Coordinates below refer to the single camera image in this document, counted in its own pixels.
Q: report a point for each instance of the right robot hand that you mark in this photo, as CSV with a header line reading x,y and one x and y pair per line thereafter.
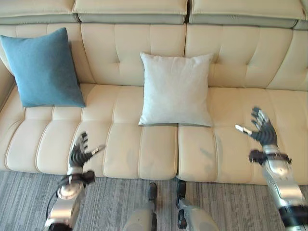
x,y
264,131

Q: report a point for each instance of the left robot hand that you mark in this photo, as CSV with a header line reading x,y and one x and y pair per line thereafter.
x,y
78,155

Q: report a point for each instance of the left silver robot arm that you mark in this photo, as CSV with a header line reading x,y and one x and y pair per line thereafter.
x,y
68,195

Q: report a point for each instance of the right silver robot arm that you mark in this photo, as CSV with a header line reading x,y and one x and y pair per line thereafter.
x,y
280,178

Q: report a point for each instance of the cream leather sofa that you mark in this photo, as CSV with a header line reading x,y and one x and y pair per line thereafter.
x,y
154,79

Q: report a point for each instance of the left silver robot leg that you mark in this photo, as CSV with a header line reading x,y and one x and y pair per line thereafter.
x,y
144,211

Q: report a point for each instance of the grey striped carpet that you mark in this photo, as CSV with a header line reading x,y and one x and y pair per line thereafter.
x,y
154,204

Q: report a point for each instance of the blue square cushion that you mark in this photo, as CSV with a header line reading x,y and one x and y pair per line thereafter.
x,y
43,68

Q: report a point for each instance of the light grey square cushion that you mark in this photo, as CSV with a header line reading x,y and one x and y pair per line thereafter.
x,y
176,90

